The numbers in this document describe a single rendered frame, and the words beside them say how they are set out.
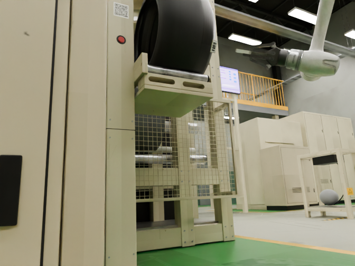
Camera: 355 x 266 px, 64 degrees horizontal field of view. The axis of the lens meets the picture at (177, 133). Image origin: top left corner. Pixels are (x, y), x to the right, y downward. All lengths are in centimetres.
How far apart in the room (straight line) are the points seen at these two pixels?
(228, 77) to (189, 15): 453
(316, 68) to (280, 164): 459
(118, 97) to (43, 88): 94
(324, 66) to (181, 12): 66
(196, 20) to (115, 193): 87
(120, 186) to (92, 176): 87
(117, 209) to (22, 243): 89
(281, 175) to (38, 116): 561
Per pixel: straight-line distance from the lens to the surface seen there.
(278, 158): 590
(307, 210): 409
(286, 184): 587
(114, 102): 130
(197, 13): 145
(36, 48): 40
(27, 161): 36
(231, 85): 586
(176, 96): 136
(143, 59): 129
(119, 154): 124
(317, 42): 156
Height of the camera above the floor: 31
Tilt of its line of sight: 13 degrees up
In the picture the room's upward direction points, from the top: 3 degrees counter-clockwise
